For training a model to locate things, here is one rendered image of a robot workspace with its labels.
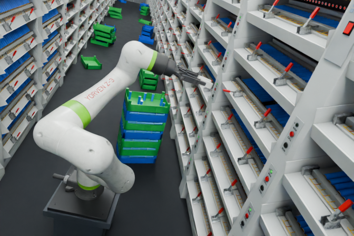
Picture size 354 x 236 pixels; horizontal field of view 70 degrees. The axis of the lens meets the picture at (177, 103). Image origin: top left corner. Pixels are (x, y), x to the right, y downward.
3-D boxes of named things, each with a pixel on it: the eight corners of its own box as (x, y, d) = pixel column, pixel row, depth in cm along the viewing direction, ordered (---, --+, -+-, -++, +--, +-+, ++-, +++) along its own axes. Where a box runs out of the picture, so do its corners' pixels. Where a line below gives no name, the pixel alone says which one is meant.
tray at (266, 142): (268, 163, 89) (272, 142, 85) (222, 88, 142) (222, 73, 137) (323, 155, 91) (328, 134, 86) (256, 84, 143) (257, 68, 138)
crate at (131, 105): (127, 110, 174) (128, 100, 171) (124, 96, 191) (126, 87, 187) (168, 114, 185) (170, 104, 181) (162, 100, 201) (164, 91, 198)
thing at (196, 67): (207, 109, 158) (207, 89, 152) (191, 72, 211) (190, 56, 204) (239, 105, 160) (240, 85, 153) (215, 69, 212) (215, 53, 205)
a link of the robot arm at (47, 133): (58, 165, 84) (52, 141, 76) (28, 148, 87) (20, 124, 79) (94, 130, 97) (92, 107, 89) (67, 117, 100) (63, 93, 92)
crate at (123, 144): (120, 147, 189) (121, 138, 185) (118, 131, 205) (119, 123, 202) (159, 148, 199) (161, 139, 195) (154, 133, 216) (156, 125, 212)
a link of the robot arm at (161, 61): (158, 53, 104) (157, 47, 112) (147, 77, 109) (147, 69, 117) (171, 59, 106) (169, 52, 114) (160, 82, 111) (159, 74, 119)
